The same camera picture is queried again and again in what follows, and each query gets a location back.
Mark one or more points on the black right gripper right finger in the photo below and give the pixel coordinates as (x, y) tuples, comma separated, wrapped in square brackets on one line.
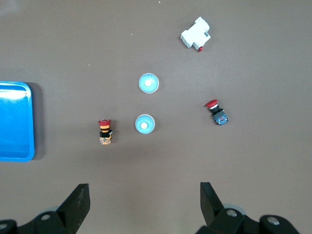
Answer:
[(214, 214)]

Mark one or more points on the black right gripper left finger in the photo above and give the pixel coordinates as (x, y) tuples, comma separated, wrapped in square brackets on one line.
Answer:
[(73, 209)]

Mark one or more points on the light blue call bell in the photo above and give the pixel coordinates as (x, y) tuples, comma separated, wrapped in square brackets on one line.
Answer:
[(148, 83), (144, 124)]

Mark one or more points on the red emergency button orange base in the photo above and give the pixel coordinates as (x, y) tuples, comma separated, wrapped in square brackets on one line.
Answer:
[(105, 132)]

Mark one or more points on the red mushroom button blue base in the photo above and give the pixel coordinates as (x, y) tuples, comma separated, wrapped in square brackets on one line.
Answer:
[(218, 114)]

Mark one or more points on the blue plastic tray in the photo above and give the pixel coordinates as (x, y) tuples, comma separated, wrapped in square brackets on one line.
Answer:
[(14, 122)]

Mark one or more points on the white circuit breaker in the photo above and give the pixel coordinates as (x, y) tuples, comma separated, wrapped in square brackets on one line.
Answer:
[(196, 34)]

